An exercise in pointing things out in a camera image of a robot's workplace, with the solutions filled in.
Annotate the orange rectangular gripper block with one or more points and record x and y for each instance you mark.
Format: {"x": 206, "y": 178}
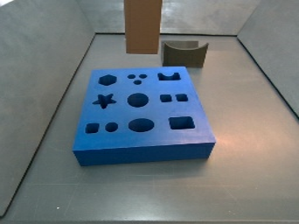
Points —
{"x": 143, "y": 18}

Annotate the dark grey arch object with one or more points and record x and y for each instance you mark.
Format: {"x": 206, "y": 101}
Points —
{"x": 183, "y": 53}

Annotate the blue shape sorter block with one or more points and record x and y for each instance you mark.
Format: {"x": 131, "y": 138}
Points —
{"x": 142, "y": 116}

